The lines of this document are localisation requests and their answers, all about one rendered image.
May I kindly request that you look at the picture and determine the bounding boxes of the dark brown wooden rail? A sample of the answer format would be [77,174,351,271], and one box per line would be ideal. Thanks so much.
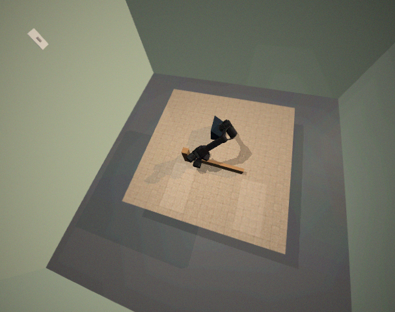
[202,159,244,174]

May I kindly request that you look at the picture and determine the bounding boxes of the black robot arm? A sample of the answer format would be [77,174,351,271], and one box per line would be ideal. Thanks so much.
[186,120,237,163]

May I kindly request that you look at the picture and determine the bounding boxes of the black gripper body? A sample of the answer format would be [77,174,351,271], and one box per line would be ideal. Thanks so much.
[193,159,202,168]

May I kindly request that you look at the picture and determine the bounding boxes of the wooden post with slot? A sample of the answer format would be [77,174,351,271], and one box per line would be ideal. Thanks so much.
[181,148,190,162]

